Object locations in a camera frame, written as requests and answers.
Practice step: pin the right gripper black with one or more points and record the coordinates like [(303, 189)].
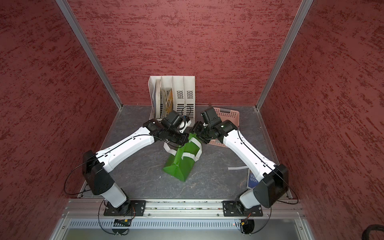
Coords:
[(196, 128)]

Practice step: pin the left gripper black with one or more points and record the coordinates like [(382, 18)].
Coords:
[(184, 139)]

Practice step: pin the green insulated delivery bag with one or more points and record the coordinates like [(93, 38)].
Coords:
[(181, 161)]

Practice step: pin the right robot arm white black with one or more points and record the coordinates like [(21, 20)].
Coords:
[(273, 180)]

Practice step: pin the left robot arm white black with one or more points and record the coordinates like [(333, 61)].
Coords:
[(97, 166)]

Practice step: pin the yellow book in organizer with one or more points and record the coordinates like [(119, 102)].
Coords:
[(169, 101)]

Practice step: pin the white file organizer rack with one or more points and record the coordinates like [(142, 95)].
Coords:
[(184, 94)]

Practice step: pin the small white paper strip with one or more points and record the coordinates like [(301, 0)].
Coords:
[(237, 168)]

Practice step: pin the blue paperback book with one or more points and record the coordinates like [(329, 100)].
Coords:
[(251, 180)]

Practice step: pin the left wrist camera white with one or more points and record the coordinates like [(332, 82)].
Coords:
[(186, 122)]

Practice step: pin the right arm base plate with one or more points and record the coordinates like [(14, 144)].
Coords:
[(236, 209)]

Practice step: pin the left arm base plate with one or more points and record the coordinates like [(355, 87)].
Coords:
[(131, 208)]

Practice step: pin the aluminium mounting rail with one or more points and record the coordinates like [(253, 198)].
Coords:
[(175, 209)]

